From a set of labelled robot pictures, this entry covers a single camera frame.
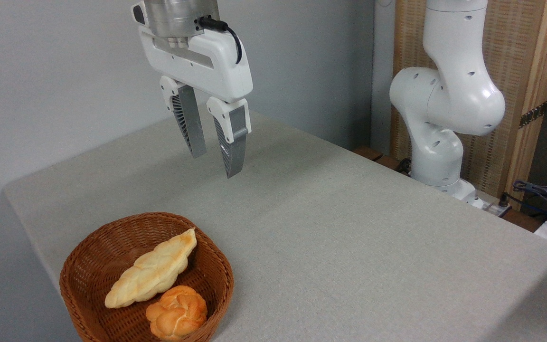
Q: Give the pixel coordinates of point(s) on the round golden knotted bread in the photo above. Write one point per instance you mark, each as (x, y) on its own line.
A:
(176, 313)

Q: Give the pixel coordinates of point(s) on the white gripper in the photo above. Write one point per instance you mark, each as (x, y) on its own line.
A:
(212, 66)

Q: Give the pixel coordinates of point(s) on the metal hinge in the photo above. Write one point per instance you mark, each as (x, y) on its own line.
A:
(532, 115)

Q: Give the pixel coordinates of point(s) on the long pale braided bread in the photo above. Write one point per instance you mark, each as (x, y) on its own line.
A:
(150, 275)

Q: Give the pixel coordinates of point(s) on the black plug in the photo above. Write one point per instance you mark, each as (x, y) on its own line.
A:
(504, 203)

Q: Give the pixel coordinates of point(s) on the brown wicker basket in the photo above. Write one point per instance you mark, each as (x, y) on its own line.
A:
(98, 247)

